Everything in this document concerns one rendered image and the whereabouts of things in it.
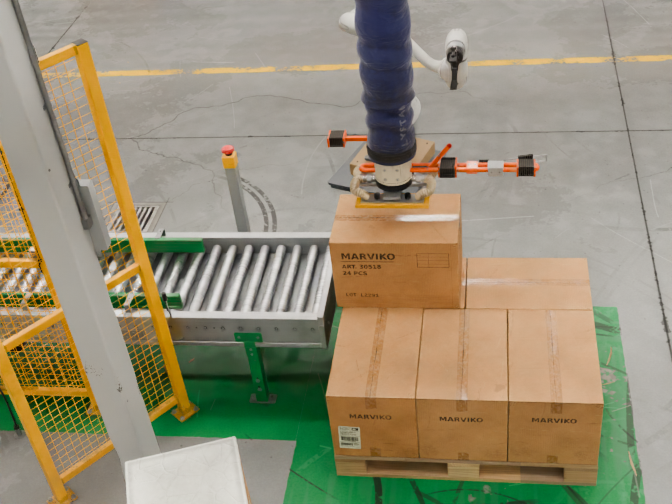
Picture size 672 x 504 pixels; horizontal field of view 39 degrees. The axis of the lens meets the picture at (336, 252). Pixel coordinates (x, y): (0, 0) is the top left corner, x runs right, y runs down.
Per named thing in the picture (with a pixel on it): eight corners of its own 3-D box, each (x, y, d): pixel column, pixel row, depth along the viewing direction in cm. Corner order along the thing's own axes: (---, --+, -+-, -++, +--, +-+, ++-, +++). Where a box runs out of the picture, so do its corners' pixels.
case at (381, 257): (337, 307, 468) (328, 242, 444) (347, 256, 499) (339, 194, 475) (459, 309, 458) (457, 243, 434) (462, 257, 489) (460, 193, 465)
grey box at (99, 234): (59, 250, 370) (37, 186, 352) (64, 241, 374) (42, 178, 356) (107, 250, 366) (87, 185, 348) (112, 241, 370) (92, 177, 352)
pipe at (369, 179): (354, 199, 436) (353, 189, 433) (361, 170, 456) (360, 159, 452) (429, 200, 430) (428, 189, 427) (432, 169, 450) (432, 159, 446)
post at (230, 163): (250, 300, 564) (221, 157, 504) (252, 293, 569) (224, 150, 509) (261, 300, 563) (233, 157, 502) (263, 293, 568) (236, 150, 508)
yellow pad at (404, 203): (355, 208, 437) (354, 199, 434) (357, 196, 445) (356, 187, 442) (429, 209, 431) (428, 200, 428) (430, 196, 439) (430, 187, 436)
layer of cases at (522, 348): (334, 455, 446) (325, 396, 421) (358, 314, 523) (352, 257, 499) (597, 465, 426) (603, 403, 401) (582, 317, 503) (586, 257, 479)
